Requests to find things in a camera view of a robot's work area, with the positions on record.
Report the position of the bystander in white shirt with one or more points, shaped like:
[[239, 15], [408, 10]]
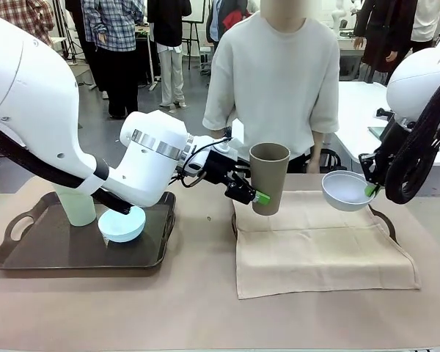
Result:
[[430, 22]]

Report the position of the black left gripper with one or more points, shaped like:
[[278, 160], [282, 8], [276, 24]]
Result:
[[220, 166]]

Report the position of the bystander in blue red jacket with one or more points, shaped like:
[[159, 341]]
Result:
[[223, 18]]

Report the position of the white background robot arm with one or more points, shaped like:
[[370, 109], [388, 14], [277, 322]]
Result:
[[338, 14]]

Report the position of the bystander in dark coat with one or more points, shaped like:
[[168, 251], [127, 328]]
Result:
[[385, 29]]

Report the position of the light blue bowl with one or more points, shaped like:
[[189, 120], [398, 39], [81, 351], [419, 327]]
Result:
[[121, 229]]

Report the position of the brown paper cup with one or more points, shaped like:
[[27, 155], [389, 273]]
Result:
[[269, 176]]

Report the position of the person's left forearm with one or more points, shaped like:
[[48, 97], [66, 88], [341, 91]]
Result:
[[316, 150]]

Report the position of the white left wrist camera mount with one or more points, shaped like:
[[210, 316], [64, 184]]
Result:
[[198, 161]]

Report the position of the bystander in blue plaid shirt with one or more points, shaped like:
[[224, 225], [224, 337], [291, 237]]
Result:
[[113, 55]]

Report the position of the white bowl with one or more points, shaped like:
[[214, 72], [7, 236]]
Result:
[[342, 201]]

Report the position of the beige cloth mat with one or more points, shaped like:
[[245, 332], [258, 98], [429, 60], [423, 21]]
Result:
[[315, 249]]

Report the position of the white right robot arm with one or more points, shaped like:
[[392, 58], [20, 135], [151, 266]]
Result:
[[418, 80]]

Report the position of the white background table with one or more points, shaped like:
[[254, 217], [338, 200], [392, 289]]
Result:
[[355, 110]]

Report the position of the bystander in white trousers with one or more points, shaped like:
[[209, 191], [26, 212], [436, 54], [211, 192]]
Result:
[[170, 66]]

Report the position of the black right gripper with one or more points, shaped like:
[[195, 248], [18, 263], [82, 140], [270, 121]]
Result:
[[383, 157]]

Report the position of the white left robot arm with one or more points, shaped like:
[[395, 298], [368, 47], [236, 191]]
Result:
[[22, 73]]

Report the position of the bystander in red plaid shirt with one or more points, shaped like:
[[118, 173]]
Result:
[[22, 14]]

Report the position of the pale green cup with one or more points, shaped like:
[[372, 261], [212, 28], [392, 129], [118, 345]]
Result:
[[78, 212]]

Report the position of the black office chair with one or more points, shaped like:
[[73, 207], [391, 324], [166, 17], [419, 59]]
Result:
[[333, 159]]

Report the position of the person in white T-shirt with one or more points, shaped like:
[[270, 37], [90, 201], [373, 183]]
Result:
[[275, 91]]

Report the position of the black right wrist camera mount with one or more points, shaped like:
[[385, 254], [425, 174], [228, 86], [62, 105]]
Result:
[[385, 113]]

